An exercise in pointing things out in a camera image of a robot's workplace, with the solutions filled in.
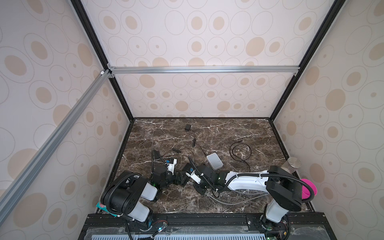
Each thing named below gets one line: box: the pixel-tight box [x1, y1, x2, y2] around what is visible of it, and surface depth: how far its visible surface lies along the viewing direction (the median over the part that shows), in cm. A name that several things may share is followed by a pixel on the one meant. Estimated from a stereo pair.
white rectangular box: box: [206, 152, 224, 171], surface depth 96 cm
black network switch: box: [176, 171, 190, 187], surface depth 81 cm
